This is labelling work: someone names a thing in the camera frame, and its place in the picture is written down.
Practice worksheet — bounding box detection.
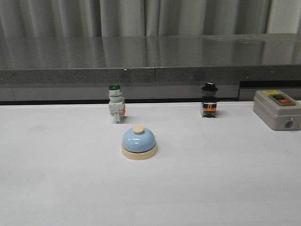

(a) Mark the green pushbutton switch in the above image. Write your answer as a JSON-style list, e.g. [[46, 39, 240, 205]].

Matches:
[[109, 84, 126, 123]]

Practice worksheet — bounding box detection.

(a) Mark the black rotary selector switch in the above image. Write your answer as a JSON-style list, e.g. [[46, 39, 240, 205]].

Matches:
[[201, 82, 218, 118]]

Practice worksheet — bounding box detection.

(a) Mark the blue cream desk bell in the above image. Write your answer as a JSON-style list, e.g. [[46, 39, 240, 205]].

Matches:
[[121, 125, 158, 161]]

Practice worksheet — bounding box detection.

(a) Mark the grey granite counter slab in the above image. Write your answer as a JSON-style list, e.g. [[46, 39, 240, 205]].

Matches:
[[0, 34, 301, 104]]

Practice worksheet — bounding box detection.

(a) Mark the grey pleated curtain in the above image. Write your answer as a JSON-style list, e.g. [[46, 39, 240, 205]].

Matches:
[[0, 0, 301, 38]]

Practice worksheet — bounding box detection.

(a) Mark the grey on-off switch box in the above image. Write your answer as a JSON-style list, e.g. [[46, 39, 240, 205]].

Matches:
[[253, 90, 301, 130]]

